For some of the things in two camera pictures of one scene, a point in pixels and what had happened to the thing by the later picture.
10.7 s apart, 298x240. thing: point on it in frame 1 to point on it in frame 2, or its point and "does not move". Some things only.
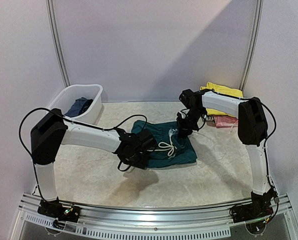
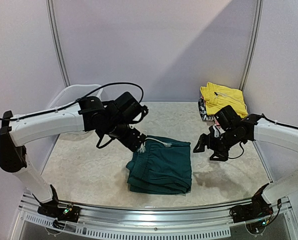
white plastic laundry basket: x=65 y=98 does not move
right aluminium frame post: x=253 y=46 does not move
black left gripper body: x=136 y=160 to x=119 y=132
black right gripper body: x=182 y=128 to x=212 y=144
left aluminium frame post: x=54 y=32 does not move
